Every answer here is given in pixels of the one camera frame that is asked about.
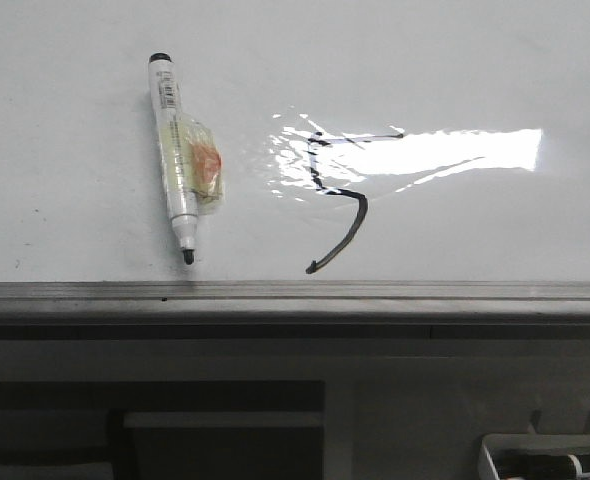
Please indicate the white whiteboard marker with tape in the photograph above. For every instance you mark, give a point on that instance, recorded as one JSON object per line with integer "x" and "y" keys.
{"x": 190, "y": 161}

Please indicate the white marker tray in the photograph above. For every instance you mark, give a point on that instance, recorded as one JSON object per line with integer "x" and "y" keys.
{"x": 498, "y": 446}

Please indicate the black marker in tray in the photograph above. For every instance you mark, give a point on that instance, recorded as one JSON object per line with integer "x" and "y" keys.
{"x": 544, "y": 466}

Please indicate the white whiteboard with metal frame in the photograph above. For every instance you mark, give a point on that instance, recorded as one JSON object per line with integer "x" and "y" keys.
{"x": 380, "y": 159}

